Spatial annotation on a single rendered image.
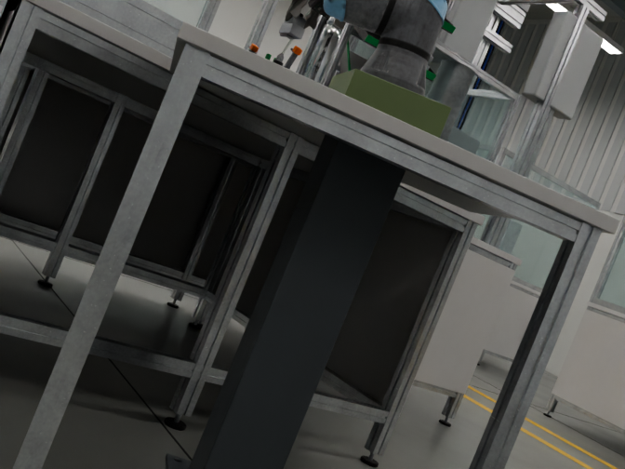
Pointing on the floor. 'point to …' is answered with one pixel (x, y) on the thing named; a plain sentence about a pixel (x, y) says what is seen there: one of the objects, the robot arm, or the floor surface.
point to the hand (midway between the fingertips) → (295, 20)
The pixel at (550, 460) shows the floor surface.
